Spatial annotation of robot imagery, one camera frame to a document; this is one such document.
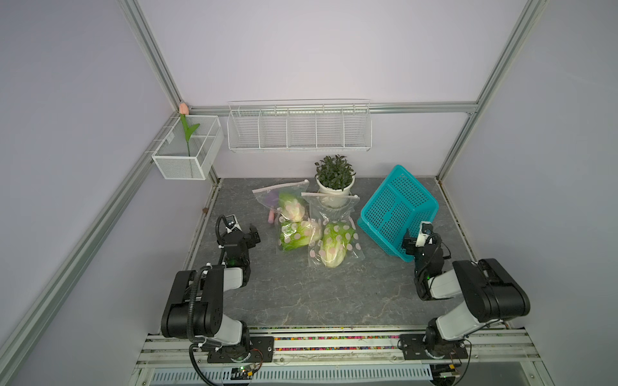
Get artificial pink tulip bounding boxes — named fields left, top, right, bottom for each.
left=179, top=102, right=201, bottom=157

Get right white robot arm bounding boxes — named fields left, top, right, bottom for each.
left=400, top=223, right=531, bottom=359

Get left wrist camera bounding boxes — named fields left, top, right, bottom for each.
left=225, top=215, right=241, bottom=233

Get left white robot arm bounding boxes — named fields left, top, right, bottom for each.
left=160, top=215, right=261, bottom=361

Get clear pink-dotted zipper bag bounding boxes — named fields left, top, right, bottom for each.
left=252, top=179, right=322, bottom=252

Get potted green plant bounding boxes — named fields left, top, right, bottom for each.
left=315, top=154, right=356, bottom=207

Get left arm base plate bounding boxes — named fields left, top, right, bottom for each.
left=207, top=336, right=275, bottom=364

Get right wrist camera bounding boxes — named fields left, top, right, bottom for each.
left=415, top=221, right=433, bottom=248

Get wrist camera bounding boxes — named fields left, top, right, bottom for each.
left=415, top=221, right=433, bottom=248
left=225, top=215, right=241, bottom=233

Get white mesh wall basket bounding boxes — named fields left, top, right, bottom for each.
left=151, top=115, right=224, bottom=181

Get chinese cabbage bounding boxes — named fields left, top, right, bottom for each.
left=317, top=220, right=362, bottom=268
left=277, top=191, right=306, bottom=222
left=278, top=219, right=322, bottom=251

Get teal plastic basket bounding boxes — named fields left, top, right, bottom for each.
left=357, top=165, right=439, bottom=262

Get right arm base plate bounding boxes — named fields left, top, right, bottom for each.
left=398, top=334, right=468, bottom=360

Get white wire wall rack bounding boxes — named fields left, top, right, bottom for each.
left=227, top=99, right=373, bottom=152

